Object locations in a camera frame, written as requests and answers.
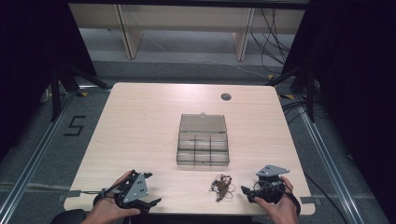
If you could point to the clear plastic compartment box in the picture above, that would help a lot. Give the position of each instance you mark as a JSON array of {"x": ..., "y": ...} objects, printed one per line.
[{"x": 203, "y": 143}]

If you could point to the person's left hand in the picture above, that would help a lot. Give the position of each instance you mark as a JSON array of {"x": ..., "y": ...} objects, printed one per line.
[{"x": 109, "y": 209}]

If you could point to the person's dark-clothed leg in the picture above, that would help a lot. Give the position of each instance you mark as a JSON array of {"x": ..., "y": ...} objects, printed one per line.
[{"x": 70, "y": 217}]

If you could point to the person's right hand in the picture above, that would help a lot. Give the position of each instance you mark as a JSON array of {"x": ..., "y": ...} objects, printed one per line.
[{"x": 284, "y": 211}]

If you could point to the yellow black floor tape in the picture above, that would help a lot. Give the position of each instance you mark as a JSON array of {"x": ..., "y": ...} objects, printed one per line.
[
  {"x": 82, "y": 93},
  {"x": 287, "y": 96}
]

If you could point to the light wooden desk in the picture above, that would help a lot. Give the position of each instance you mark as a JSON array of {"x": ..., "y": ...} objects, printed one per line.
[{"x": 186, "y": 18}]

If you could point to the grey round table grommet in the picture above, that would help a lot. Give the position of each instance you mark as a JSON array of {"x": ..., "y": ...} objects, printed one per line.
[{"x": 226, "y": 96}]

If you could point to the black curtain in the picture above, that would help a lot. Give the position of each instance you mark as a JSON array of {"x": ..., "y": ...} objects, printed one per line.
[
  {"x": 355, "y": 77},
  {"x": 28, "y": 62}
]

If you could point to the brown jewellery pile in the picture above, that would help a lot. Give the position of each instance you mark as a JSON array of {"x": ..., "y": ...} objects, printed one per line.
[{"x": 222, "y": 187}]

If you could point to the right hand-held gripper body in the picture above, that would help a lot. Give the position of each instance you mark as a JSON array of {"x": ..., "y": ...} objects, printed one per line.
[{"x": 270, "y": 184}]

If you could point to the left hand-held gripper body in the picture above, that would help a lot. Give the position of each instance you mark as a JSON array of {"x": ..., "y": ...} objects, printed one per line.
[{"x": 134, "y": 188}]

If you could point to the black metal stand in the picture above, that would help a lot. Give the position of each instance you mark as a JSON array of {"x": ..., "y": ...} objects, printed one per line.
[
  {"x": 309, "y": 93},
  {"x": 56, "y": 93}
]

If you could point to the metal floor rail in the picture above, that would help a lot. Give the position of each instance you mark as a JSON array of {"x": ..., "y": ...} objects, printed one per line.
[
  {"x": 327, "y": 165},
  {"x": 34, "y": 158}
]

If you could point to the grey tape strip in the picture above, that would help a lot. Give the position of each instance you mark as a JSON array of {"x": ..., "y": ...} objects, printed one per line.
[
  {"x": 73, "y": 193},
  {"x": 308, "y": 200}
]

